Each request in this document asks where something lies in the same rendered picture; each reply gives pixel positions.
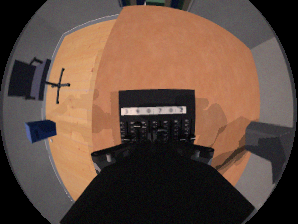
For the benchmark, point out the black lighting desk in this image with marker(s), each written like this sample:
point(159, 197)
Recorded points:
point(146, 111)

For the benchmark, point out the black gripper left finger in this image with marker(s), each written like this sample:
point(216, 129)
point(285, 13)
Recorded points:
point(108, 156)

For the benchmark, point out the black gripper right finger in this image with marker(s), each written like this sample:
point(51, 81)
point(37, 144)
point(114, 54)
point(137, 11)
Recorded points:
point(191, 151)

